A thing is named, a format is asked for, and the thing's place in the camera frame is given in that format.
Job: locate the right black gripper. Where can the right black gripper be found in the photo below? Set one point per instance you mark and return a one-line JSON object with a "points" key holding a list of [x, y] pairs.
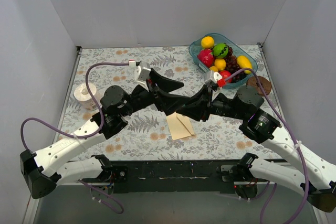
{"points": [[207, 102]]}

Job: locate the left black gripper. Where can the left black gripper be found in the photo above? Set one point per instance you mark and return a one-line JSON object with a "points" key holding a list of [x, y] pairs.
{"points": [[154, 92]]}

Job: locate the beige paper envelope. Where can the beige paper envelope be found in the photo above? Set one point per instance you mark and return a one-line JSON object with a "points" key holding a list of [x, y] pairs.
{"points": [[179, 126]]}

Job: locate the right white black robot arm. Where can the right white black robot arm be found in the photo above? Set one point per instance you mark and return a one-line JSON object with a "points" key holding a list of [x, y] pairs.
{"points": [[309, 175]]}

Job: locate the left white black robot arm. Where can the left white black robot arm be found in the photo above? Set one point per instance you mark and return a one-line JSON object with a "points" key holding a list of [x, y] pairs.
{"points": [[45, 169]]}

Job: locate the small orange lemon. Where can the small orange lemon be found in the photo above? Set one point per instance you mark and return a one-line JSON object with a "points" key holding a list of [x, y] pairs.
{"points": [[213, 68]]}

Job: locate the red apple toy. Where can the red apple toy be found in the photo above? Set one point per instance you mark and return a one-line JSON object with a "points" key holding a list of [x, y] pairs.
{"points": [[226, 74]]}

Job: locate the small yellow lemon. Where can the small yellow lemon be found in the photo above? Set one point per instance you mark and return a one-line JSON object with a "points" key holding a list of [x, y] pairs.
{"points": [[220, 64]]}

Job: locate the red strawberry toy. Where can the red strawberry toy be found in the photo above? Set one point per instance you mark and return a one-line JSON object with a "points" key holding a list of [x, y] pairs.
{"points": [[206, 57]]}

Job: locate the teal plastic fruit basket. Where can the teal plastic fruit basket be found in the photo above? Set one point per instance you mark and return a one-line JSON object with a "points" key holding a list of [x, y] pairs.
{"points": [[196, 47]]}

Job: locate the dark purple grapes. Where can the dark purple grapes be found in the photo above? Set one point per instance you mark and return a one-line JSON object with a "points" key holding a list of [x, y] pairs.
{"points": [[232, 66]]}

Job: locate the green watermelon toy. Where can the green watermelon toy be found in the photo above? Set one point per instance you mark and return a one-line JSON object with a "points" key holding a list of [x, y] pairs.
{"points": [[220, 50]]}

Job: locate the yellow mango toy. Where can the yellow mango toy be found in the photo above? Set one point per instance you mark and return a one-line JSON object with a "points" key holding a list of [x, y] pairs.
{"points": [[244, 62]]}

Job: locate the yellow orange fruit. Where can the yellow orange fruit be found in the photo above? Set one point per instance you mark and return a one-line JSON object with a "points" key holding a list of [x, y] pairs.
{"points": [[207, 42]]}

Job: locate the white toilet paper roll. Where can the white toilet paper roll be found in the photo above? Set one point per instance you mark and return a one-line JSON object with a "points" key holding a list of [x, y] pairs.
{"points": [[82, 95]]}

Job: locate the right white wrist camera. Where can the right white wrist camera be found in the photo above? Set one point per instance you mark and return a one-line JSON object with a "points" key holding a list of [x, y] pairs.
{"points": [[214, 82]]}

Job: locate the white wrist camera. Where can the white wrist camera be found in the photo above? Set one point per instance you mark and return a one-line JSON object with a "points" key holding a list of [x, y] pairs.
{"points": [[142, 73], [214, 82]]}

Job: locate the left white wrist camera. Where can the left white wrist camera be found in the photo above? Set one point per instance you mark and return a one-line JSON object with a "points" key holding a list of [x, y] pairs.
{"points": [[142, 73]]}

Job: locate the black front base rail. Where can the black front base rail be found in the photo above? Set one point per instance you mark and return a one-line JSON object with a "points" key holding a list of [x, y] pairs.
{"points": [[167, 176]]}

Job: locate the aluminium frame profile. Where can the aluminium frame profile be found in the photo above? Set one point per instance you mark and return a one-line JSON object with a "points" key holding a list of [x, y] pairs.
{"points": [[30, 211]]}

